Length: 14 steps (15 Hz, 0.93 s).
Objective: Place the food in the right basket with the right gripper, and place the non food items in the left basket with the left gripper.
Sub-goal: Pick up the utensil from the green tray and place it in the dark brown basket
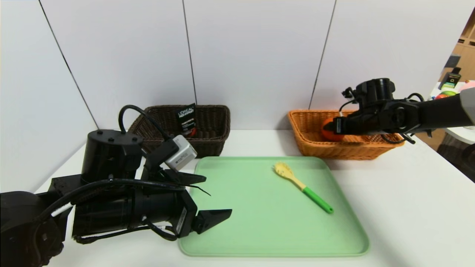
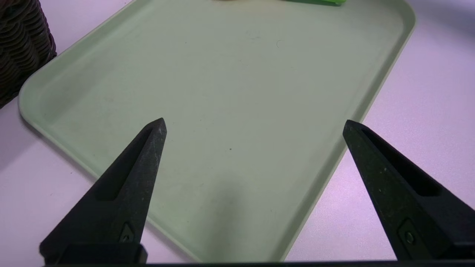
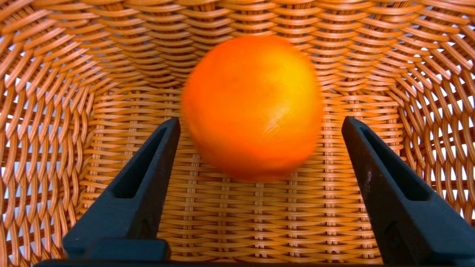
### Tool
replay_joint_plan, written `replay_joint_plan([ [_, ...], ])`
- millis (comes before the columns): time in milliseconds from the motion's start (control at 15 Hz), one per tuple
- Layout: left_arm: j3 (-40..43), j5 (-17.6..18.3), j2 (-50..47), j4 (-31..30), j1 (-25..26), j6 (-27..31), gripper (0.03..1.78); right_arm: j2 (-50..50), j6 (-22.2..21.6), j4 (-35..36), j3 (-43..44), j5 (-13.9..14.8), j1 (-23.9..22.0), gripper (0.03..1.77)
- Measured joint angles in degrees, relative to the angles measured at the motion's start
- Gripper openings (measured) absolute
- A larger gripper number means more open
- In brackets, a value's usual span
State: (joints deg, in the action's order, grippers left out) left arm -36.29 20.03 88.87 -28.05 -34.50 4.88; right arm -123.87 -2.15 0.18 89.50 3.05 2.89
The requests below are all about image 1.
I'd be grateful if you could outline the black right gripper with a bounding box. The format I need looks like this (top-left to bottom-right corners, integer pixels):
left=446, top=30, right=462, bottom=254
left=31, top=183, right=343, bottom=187
left=323, top=111, right=380, bottom=135

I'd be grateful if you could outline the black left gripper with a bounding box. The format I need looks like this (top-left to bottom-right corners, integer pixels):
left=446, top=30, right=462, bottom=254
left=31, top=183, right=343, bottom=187
left=132, top=169, right=232, bottom=238

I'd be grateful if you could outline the orange fruit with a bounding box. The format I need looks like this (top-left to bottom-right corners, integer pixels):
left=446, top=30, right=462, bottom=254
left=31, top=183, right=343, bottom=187
left=321, top=118, right=346, bottom=142

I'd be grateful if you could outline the yellow spatula with green handle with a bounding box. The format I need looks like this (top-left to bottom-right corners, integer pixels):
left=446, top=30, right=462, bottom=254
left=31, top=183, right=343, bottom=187
left=273, top=161, right=334, bottom=215

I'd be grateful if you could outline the black cosmetic tube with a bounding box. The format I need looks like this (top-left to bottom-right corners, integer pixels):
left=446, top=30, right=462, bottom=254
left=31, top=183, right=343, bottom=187
left=175, top=103, right=198, bottom=137

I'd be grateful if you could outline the orange wicker basket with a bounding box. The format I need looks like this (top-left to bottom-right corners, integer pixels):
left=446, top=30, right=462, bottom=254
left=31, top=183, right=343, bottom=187
left=288, top=109, right=405, bottom=161

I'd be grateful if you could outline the dark brown wicker basket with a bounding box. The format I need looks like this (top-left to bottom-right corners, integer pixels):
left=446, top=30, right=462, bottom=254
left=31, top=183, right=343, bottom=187
left=128, top=105, right=231, bottom=159

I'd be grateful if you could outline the light green plastic tray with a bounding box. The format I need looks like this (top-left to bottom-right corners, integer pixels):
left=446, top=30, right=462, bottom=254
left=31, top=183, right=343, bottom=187
left=178, top=156, right=371, bottom=258

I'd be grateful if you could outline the black box with green print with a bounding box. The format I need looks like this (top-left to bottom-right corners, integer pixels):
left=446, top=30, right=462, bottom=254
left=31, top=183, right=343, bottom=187
left=438, top=73, right=462, bottom=90

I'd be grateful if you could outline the dark grey chair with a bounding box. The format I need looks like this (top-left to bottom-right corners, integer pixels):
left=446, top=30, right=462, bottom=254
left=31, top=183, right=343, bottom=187
left=437, top=133, right=475, bottom=183

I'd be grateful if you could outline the grey box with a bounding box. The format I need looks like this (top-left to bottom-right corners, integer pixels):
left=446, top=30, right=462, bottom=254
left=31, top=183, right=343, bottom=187
left=444, top=54, right=461, bottom=69

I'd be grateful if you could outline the wooden shelf unit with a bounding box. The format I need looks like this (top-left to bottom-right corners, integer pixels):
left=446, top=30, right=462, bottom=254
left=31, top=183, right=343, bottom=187
left=440, top=7, right=475, bottom=82

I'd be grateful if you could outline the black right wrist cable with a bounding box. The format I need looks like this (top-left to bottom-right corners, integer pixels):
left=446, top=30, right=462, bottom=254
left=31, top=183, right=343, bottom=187
left=338, top=86, right=358, bottom=113

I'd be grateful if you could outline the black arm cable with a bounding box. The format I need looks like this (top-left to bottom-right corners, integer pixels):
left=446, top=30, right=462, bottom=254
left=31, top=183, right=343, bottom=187
left=35, top=178, right=211, bottom=224

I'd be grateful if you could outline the black camera cable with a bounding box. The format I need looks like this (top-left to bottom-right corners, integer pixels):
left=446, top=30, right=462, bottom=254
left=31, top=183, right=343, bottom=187
left=118, top=105, right=173, bottom=142

